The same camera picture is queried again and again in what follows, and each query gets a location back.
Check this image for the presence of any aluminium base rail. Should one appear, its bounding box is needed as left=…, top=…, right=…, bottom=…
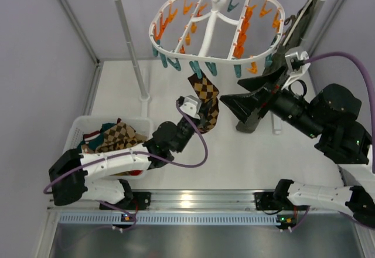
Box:
left=48, top=189, right=367, bottom=212

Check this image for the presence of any white round clip hanger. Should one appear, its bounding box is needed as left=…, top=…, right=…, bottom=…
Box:
left=149, top=0, right=285, bottom=78

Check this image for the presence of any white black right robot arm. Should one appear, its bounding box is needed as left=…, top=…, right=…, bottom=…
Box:
left=222, top=67, right=374, bottom=229

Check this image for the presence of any white plastic laundry basket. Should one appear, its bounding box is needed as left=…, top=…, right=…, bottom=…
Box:
left=63, top=116, right=153, bottom=180

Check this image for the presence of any tan sock with maroon stripes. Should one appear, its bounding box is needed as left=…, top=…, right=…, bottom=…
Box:
left=83, top=132, right=104, bottom=143

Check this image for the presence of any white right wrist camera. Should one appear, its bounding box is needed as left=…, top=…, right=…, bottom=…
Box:
left=281, top=46, right=311, bottom=90

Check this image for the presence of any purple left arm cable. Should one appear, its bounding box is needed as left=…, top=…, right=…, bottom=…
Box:
left=43, top=99, right=209, bottom=231

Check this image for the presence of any teal reindeer sock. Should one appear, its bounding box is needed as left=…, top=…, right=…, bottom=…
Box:
left=77, top=123, right=115, bottom=151

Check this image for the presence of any brown black argyle sock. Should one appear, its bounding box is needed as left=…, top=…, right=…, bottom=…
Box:
left=187, top=73, right=219, bottom=134

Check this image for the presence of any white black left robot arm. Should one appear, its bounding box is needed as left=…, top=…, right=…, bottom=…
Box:
left=43, top=96, right=219, bottom=209

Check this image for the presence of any red sock in basket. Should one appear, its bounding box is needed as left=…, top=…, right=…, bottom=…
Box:
left=128, top=169, right=143, bottom=176

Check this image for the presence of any olive green hanging garment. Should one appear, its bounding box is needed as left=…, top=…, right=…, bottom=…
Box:
left=261, top=0, right=323, bottom=77

